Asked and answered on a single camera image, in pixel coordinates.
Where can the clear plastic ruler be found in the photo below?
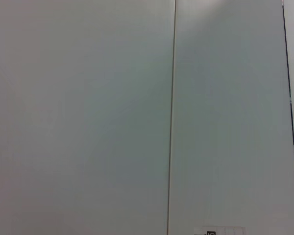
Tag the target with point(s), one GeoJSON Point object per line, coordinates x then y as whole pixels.
{"type": "Point", "coordinates": [210, 232]}

